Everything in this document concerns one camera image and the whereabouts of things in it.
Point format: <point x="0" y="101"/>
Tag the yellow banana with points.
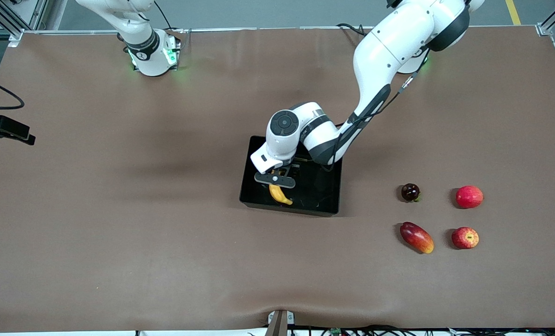
<point x="279" y="195"/>

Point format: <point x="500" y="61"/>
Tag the black plastic box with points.
<point x="314" y="196"/>

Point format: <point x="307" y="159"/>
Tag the small striped red apple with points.
<point x="465" y="238"/>

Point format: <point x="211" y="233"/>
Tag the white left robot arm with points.
<point x="389" y="46"/>

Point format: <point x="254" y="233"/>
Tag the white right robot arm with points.
<point x="153" y="63"/>

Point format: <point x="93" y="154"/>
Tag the dark purple plum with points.
<point x="410" y="192"/>

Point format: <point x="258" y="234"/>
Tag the red yellow mango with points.
<point x="417" y="238"/>

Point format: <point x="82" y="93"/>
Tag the brown table cover sheet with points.
<point x="165" y="256"/>

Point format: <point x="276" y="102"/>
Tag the small green connector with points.
<point x="336" y="332"/>

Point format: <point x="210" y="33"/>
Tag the round red peach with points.
<point x="469" y="197"/>

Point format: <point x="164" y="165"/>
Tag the yellow floor tape strip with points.
<point x="514" y="13"/>

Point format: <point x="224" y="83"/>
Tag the metal table edge rail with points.
<point x="282" y="28"/>

